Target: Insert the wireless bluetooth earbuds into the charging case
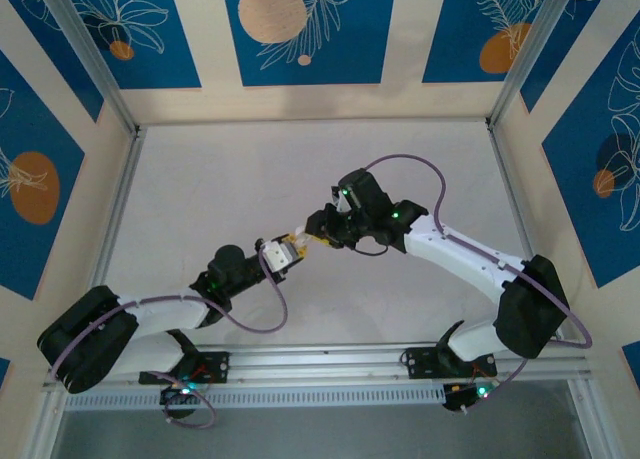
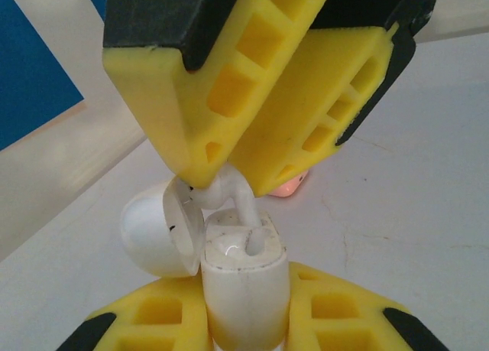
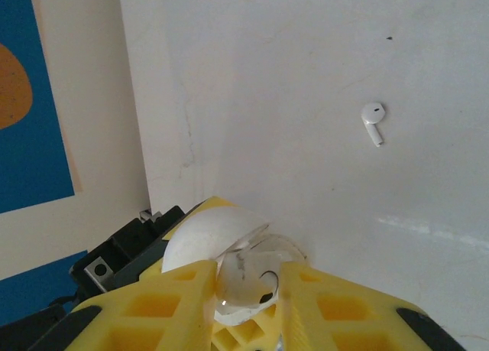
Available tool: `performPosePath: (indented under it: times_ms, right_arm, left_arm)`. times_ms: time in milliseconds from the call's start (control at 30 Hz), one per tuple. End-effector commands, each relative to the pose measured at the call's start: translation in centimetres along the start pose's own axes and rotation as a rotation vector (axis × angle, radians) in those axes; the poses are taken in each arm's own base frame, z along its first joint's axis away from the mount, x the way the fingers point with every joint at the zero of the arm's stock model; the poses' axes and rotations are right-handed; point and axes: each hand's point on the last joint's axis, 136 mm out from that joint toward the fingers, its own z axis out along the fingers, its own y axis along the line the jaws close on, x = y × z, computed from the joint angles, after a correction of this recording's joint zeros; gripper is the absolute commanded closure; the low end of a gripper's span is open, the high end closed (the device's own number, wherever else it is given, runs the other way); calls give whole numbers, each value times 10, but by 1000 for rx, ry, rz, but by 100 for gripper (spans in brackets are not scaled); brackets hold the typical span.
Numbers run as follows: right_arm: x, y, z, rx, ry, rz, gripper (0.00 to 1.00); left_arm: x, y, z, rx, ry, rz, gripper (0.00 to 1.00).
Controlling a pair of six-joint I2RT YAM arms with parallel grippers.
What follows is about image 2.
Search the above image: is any pink earbud charging case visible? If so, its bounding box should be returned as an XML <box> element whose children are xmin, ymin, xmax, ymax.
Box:
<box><xmin>267</xmin><ymin>173</ymin><xmax>309</xmax><ymax>198</ymax></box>

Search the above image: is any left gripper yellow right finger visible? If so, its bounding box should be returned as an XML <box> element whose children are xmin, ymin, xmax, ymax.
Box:
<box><xmin>283</xmin><ymin>260</ymin><xmax>449</xmax><ymax>351</ymax></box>

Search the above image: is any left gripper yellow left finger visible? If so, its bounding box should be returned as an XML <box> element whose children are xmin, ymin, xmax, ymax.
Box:
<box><xmin>57</xmin><ymin>276</ymin><xmax>212</xmax><ymax>351</ymax></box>

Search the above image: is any white wireless earbud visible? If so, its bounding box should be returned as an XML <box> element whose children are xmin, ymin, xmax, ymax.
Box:
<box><xmin>189</xmin><ymin>165</ymin><xmax>264</xmax><ymax>229</ymax></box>

